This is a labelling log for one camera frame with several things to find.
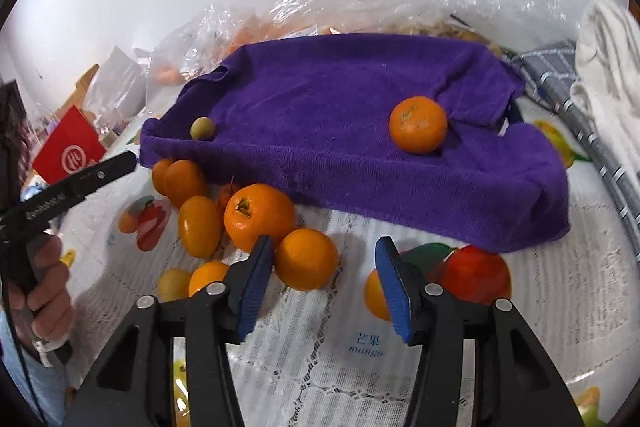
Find person's left hand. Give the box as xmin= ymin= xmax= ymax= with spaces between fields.
xmin=7 ymin=234 xmax=75 ymax=348

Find yellow small fruit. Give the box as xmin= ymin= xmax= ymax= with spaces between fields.
xmin=157 ymin=268 xmax=192 ymax=303

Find fruit printed white tablecloth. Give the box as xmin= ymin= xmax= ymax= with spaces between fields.
xmin=20 ymin=97 xmax=640 ymax=427

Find bagged orange fruit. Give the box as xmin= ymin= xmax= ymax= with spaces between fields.
xmin=156 ymin=64 xmax=185 ymax=85

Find red paper bag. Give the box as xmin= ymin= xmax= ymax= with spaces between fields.
xmin=31 ymin=105 xmax=107 ymax=186

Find small red apple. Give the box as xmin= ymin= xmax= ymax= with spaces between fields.
xmin=216 ymin=177 xmax=242 ymax=214

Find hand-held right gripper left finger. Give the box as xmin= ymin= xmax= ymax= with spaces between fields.
xmin=62 ymin=234 xmax=276 ymax=427

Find blue denim pants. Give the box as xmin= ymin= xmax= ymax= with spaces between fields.
xmin=0 ymin=307 xmax=68 ymax=427

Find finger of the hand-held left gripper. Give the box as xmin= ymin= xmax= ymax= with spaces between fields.
xmin=62 ymin=151 xmax=137 ymax=204

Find white plastic bag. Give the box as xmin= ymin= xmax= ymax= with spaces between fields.
xmin=87 ymin=46 xmax=148 ymax=128

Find brown dried snacks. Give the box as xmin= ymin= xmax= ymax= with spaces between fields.
xmin=390 ymin=19 xmax=501 ymax=52

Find large blemished orange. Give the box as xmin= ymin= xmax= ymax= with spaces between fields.
xmin=389 ymin=95 xmax=448 ymax=155

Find grey checked cloth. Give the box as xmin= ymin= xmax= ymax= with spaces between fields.
xmin=510 ymin=39 xmax=640 ymax=258

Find cardboard box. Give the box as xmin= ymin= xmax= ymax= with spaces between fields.
xmin=54 ymin=63 xmax=101 ymax=120

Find dark red striped cloth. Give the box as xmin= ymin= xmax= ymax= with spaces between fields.
xmin=0 ymin=79 xmax=31 ymax=212

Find small green round fruit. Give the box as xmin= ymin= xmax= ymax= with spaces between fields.
xmin=190 ymin=117 xmax=216 ymax=141

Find white towel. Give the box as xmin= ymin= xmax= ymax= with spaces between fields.
xmin=570 ymin=0 xmax=640 ymax=202

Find large orange with stem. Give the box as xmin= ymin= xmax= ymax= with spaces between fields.
xmin=223 ymin=183 xmax=297 ymax=254

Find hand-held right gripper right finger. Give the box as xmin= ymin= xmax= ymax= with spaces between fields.
xmin=375 ymin=236 xmax=586 ymax=427

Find small clear plastic bag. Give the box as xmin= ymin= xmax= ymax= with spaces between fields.
xmin=145 ymin=2 xmax=281 ymax=108

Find purple towel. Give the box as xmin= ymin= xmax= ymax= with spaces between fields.
xmin=137 ymin=33 xmax=572 ymax=254

